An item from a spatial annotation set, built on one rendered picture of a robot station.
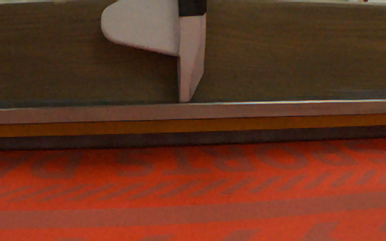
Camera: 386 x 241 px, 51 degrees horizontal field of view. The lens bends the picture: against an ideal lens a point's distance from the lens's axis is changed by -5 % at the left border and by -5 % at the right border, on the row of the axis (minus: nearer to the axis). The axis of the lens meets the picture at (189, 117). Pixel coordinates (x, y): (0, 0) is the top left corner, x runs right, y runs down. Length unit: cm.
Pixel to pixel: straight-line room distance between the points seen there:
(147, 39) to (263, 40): 8
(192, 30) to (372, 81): 14
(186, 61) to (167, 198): 8
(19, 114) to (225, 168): 13
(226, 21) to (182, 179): 10
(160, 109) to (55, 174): 7
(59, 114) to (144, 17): 8
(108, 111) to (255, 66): 10
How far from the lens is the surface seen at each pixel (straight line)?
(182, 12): 24
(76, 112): 26
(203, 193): 22
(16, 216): 20
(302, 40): 29
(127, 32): 25
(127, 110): 26
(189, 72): 25
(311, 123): 31
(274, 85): 28
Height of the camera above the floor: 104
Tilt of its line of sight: 13 degrees down
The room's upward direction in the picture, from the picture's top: straight up
